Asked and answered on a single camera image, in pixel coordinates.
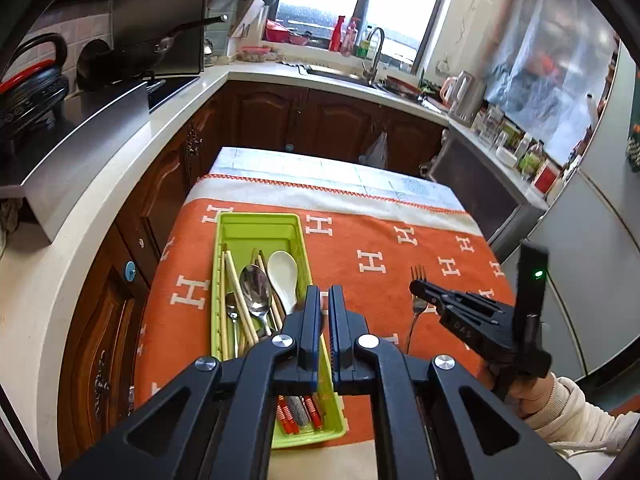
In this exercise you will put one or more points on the white paper roll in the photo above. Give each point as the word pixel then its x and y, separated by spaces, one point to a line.
pixel 592 110

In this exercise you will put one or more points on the green plastic utensil tray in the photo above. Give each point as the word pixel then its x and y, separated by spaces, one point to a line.
pixel 260 232

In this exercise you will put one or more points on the white cutting board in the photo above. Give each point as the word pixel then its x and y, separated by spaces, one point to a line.
pixel 250 17

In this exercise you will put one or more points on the steel sink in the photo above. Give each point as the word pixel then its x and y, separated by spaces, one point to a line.
pixel 335 72

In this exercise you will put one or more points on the red-label jar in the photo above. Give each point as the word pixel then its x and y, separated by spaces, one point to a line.
pixel 546 177

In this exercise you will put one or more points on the steel electric kettle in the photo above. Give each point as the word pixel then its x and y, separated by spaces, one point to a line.
pixel 467 97

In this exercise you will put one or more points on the white refrigerator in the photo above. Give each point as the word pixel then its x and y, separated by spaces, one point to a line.
pixel 590 240

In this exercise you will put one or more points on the red dish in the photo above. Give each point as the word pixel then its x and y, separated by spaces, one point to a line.
pixel 402 86

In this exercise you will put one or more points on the crinkled plastic wall sheet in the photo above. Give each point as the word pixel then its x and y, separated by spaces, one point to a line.
pixel 545 60

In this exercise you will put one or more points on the clear green-label bottle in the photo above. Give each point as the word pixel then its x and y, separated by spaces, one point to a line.
pixel 531 162

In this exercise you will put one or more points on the white ceramic spoon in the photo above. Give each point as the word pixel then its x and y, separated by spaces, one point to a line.
pixel 281 270

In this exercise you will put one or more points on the metal fork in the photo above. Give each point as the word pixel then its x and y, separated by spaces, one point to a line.
pixel 419 306

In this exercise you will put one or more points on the glass jar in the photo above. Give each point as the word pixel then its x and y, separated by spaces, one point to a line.
pixel 490 122

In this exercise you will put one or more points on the small metal teapot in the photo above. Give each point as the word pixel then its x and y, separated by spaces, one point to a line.
pixel 209 52

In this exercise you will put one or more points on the white bowl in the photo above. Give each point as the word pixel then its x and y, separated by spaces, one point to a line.
pixel 506 156

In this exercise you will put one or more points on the brown wooden kitchen cabinets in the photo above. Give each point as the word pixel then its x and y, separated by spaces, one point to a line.
pixel 280 115

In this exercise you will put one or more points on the pink-lid food container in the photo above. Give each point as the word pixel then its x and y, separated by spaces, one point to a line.
pixel 255 54

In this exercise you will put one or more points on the black wok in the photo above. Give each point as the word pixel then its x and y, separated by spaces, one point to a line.
pixel 100 65

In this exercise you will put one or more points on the blue round cabinet hook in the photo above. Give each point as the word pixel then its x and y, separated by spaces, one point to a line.
pixel 130 270

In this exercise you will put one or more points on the person's right hand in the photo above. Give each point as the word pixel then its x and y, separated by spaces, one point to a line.
pixel 535 395

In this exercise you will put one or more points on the small metal spoon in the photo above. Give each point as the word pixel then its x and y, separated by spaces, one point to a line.
pixel 231 302

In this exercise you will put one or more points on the large metal spoon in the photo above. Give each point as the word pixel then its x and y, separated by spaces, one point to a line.
pixel 255 285

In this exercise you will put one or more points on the red spray bottle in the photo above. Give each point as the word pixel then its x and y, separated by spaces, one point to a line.
pixel 336 35

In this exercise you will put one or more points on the black pressure cooker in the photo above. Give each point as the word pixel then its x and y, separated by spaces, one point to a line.
pixel 30 100

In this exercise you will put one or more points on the pale grid-print table cover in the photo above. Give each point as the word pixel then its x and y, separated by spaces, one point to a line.
pixel 325 170

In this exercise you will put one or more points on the stainless steel divider panel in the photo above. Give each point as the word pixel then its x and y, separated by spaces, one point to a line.
pixel 85 155

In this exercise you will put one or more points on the black cooktop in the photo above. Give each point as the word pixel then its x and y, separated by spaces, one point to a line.
pixel 170 90

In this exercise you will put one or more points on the green dish soap bottle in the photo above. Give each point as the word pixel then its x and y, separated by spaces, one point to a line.
pixel 365 45

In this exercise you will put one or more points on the white kitchen countertop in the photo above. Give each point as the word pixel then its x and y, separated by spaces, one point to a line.
pixel 100 170

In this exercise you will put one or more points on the white-cap bottle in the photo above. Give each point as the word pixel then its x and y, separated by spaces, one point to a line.
pixel 521 145

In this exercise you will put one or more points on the orange patterned blanket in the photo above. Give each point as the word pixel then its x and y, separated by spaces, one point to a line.
pixel 360 230

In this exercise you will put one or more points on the hanging clear plastic bag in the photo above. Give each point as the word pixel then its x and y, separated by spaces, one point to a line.
pixel 376 152

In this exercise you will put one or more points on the metal faucet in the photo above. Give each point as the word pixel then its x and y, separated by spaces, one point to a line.
pixel 374 67

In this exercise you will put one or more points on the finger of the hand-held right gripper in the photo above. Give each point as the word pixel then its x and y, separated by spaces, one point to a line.
pixel 452 315
pixel 435 292

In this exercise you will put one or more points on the red basin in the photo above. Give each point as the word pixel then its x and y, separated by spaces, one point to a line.
pixel 277 32

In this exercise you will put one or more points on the dark checkered cloth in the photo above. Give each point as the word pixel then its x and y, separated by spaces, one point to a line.
pixel 632 140

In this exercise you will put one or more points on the person's right forearm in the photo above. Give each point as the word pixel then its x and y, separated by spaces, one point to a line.
pixel 585 420

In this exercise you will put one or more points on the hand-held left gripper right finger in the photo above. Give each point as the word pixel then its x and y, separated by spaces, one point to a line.
pixel 336 340

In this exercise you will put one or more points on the pink soap bottle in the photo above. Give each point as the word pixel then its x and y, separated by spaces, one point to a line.
pixel 351 37

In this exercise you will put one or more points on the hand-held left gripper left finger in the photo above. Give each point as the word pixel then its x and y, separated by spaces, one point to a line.
pixel 312 320

